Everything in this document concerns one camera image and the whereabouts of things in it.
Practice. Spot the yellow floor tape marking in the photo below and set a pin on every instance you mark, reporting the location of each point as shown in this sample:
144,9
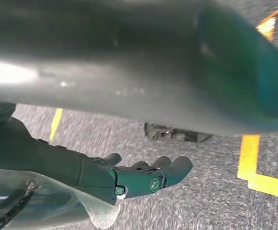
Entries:
250,158

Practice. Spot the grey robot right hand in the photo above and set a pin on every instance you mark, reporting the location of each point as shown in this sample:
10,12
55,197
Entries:
57,165

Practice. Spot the clear plastic cover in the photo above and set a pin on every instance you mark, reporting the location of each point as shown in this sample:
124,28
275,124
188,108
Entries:
93,212

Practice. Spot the grey robot body shell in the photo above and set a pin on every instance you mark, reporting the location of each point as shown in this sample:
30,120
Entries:
105,63

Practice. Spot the dark grey flat object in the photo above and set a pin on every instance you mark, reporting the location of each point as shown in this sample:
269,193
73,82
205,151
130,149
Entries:
177,135

